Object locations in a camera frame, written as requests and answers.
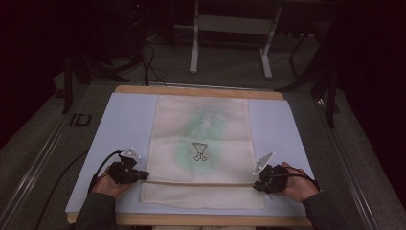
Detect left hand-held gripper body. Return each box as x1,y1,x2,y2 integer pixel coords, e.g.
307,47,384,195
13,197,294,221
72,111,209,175
107,148,142,185

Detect dark tripod stand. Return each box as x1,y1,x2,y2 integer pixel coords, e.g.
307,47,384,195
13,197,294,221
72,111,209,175
276,32,341,129
61,47,132,115

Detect white metal stand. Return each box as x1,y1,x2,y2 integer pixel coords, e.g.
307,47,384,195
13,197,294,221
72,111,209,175
189,0,283,81

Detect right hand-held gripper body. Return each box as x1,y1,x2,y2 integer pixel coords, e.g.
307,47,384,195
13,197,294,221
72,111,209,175
253,151,290,195

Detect black floor cable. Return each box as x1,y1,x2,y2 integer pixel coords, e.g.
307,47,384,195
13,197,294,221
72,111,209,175
33,149,90,230

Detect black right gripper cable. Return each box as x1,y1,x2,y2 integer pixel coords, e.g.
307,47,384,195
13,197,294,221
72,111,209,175
271,166,322,194

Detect person's left hand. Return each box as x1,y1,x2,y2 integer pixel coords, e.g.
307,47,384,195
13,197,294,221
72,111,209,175
91,167,135,199

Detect white printed cloth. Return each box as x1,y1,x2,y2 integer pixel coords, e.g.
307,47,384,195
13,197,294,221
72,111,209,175
140,95,266,210

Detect person's right hand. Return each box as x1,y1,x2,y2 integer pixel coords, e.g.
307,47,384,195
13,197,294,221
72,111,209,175
280,161,320,203

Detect metal floor rail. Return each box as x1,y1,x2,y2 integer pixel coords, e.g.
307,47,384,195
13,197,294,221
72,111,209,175
0,118,70,230
315,98,381,230

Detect bundle of black cables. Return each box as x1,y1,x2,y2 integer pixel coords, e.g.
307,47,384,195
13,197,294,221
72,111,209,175
139,39,169,87

